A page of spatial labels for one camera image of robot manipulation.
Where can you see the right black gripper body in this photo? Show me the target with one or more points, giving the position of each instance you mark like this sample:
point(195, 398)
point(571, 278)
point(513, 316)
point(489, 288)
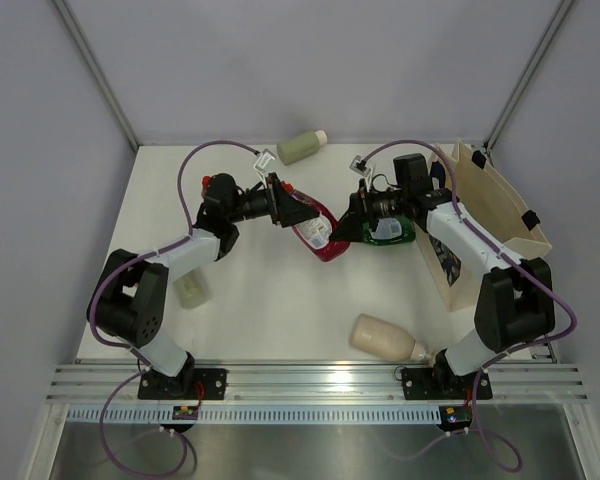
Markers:
point(380, 205)

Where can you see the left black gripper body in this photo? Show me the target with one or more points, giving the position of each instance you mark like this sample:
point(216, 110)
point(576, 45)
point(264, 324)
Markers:
point(261, 202)

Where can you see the large magenta dish soap bottle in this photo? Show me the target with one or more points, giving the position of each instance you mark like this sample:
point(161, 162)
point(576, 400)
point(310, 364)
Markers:
point(315, 233)

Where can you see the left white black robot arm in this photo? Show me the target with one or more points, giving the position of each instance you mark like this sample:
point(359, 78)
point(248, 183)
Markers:
point(129, 301)

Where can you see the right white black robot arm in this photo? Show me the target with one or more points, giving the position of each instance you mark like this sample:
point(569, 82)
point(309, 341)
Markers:
point(514, 304)

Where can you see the beige canvas tote bag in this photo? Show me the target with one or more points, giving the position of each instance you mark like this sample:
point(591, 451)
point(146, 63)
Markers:
point(493, 202)

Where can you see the green dish soap bottle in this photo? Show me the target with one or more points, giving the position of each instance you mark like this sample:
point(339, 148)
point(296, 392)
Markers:
point(389, 232)

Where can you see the sage green bottle white cap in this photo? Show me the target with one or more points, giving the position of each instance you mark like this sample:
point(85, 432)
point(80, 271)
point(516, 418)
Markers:
point(301, 147)

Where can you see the beige cream bottle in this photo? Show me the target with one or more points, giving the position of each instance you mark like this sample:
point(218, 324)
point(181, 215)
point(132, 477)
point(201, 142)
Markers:
point(387, 341)

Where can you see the pale green translucent bottle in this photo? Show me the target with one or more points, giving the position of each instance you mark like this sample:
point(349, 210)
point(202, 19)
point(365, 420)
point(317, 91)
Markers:
point(192, 289)

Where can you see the right small circuit board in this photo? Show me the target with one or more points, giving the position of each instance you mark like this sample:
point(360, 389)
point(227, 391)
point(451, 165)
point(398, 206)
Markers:
point(454, 418)

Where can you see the small circuit board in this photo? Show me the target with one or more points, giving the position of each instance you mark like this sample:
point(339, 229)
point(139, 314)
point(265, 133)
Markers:
point(454, 418)
point(185, 413)

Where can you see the left small circuit board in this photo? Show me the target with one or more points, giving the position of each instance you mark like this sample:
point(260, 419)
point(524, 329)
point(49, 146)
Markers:
point(185, 413)

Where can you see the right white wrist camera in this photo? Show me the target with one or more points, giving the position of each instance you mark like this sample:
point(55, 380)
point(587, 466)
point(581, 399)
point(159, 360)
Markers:
point(363, 168)

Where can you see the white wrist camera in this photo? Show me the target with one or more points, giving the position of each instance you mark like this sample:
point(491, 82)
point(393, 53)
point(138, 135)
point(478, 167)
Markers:
point(363, 168)
point(264, 165)

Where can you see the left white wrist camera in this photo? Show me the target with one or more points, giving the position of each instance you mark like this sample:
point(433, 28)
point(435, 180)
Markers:
point(264, 165)

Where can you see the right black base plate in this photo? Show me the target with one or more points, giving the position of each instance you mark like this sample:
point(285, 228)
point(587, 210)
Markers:
point(427, 384)

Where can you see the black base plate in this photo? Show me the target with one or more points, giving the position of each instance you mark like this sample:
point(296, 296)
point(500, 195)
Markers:
point(209, 383)
point(427, 384)

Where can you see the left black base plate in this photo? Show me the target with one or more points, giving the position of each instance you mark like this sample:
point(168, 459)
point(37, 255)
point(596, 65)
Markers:
point(209, 383)

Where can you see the left aluminium frame post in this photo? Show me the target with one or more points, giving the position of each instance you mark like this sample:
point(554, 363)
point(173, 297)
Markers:
point(87, 56)

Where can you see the aluminium frame post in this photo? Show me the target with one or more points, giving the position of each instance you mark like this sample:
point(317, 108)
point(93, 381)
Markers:
point(549, 34)
point(87, 56)

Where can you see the aluminium mounting rail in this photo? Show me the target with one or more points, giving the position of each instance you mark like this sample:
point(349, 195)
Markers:
point(346, 383)

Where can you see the right aluminium frame post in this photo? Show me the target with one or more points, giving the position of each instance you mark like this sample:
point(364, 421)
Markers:
point(549, 34)

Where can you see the white slotted cable duct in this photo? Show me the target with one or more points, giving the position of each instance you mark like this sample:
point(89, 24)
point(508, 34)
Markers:
point(261, 414)

